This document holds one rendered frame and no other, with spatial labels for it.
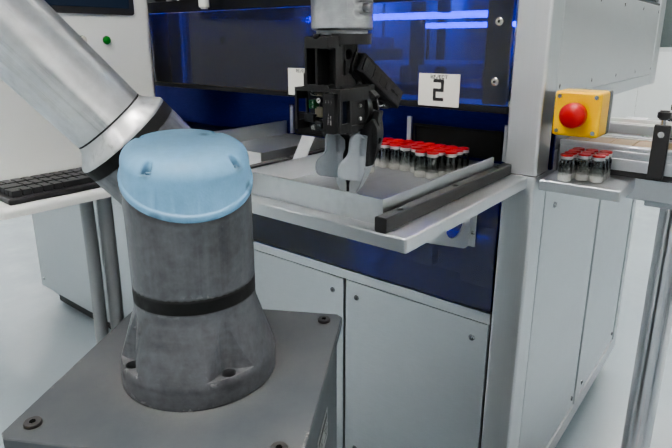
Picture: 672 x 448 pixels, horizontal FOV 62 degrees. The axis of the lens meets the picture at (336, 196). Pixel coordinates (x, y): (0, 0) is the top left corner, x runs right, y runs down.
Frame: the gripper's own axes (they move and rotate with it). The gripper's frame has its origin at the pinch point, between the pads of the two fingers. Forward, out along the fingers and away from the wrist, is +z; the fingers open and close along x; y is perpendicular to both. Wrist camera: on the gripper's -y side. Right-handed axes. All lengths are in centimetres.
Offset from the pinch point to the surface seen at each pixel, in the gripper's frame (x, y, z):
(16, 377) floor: -146, -4, 92
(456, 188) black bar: 8.0, -14.9, 2.0
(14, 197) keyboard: -69, 16, 10
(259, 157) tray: -28.3, -10.1, 1.1
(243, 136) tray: -54, -29, 3
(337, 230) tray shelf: 0.5, 3.9, 4.8
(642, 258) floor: 0, -256, 94
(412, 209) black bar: 8.1, -2.2, 2.0
